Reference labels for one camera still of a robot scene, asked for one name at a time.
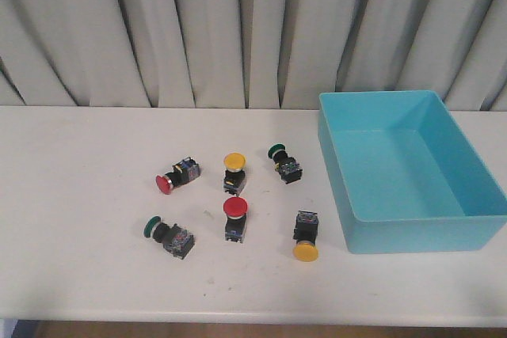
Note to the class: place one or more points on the yellow button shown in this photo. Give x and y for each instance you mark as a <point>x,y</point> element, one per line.
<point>235,176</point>
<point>305,234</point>

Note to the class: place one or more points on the red button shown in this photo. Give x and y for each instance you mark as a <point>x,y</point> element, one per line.
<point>235,208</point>
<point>184,172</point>

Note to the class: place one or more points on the green button near box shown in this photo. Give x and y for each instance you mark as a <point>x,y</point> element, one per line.
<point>286,166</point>

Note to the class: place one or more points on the light blue plastic box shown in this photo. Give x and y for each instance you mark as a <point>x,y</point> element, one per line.
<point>405,179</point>

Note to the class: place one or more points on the yellow button lying front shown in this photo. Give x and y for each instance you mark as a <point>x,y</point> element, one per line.
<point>305,234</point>

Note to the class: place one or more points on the green button front left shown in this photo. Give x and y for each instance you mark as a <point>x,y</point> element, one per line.
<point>174,239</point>

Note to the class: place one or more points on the grey pleated curtain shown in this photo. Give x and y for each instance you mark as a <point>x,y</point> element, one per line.
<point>250,53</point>

